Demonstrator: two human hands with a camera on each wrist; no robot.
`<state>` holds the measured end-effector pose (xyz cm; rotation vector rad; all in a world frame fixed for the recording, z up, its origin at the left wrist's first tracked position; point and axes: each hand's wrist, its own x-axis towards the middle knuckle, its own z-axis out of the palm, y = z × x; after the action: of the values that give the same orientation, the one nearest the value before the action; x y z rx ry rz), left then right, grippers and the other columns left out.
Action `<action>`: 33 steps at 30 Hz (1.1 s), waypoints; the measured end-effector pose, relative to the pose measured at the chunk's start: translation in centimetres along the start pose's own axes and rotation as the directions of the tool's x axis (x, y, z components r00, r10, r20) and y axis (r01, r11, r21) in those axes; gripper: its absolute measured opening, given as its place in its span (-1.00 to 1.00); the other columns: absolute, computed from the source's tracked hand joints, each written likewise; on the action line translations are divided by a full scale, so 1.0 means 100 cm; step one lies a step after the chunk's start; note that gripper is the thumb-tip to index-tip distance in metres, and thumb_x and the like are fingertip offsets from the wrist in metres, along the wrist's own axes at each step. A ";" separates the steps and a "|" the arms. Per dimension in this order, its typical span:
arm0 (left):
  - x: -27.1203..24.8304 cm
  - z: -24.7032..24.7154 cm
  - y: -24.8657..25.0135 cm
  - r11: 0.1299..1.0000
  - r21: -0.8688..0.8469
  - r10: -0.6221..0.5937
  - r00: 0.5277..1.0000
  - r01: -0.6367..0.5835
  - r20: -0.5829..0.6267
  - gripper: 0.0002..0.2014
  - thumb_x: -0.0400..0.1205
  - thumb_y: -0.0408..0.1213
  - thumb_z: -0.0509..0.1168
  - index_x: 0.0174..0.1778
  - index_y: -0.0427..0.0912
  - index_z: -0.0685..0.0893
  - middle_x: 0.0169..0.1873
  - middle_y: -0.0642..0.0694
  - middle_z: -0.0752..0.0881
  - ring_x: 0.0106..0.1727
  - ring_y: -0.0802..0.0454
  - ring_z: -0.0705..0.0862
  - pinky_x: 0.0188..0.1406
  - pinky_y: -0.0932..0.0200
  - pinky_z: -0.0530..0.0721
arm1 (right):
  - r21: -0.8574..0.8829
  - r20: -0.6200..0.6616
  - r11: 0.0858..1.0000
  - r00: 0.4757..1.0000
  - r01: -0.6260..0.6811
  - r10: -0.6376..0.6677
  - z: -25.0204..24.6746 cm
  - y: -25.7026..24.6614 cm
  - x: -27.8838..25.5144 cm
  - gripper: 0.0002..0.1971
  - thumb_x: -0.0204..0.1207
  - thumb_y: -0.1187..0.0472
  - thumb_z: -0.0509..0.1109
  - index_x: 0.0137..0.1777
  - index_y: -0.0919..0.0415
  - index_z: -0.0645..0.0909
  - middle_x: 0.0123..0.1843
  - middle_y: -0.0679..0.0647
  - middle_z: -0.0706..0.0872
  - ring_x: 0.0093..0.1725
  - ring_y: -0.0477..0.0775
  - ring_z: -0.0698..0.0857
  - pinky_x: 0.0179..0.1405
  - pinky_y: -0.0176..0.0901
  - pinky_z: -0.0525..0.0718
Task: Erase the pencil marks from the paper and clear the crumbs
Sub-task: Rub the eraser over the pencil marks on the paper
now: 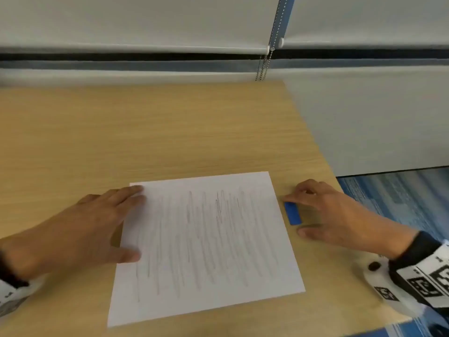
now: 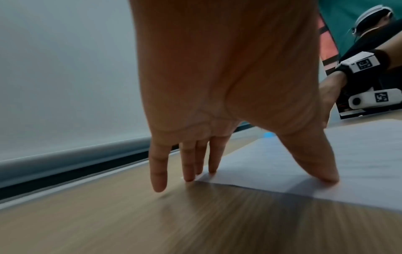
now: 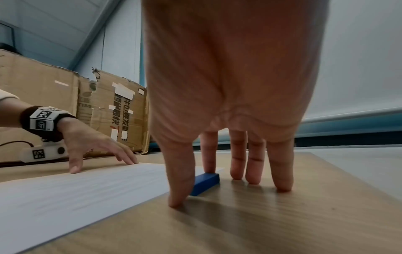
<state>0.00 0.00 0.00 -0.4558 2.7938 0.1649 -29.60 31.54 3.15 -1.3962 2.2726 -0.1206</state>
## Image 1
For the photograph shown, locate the blue eraser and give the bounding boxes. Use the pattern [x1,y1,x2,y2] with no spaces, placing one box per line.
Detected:
[284,201,302,226]

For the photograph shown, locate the blue window post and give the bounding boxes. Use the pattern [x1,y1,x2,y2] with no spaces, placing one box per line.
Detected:
[268,0,297,50]

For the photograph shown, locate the black wristband with markers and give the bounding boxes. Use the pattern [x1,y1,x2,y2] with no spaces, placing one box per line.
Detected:
[0,249,46,317]
[387,230,449,310]

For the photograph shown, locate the narrow white roller blind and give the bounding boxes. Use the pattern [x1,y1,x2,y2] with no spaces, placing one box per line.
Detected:
[280,0,449,50]

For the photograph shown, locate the dark window frame rail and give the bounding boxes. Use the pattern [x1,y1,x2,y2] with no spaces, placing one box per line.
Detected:
[0,49,449,73]

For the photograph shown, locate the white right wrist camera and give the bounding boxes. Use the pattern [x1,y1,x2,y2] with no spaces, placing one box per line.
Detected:
[352,254,421,318]

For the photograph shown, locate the black right wristband with markers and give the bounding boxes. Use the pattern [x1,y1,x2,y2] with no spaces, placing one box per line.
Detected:
[387,230,449,310]

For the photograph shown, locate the metal bead chain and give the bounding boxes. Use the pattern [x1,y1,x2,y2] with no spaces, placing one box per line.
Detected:
[255,0,290,82]

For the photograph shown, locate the person's left hand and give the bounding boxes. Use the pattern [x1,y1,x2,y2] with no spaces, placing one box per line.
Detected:
[0,185,146,282]

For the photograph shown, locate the wide white roller blind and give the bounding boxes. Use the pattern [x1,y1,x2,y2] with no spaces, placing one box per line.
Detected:
[0,0,281,55]

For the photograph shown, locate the white paper sheet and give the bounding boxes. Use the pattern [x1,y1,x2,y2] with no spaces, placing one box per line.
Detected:
[107,171,306,328]

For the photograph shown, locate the person's right hand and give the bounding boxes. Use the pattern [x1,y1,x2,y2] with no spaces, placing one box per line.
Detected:
[282,178,419,260]

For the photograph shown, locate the wooden desk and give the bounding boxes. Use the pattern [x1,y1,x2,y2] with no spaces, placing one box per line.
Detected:
[0,80,411,337]

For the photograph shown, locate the black left wristband with markers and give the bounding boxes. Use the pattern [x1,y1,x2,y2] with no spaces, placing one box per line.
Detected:
[0,249,46,317]

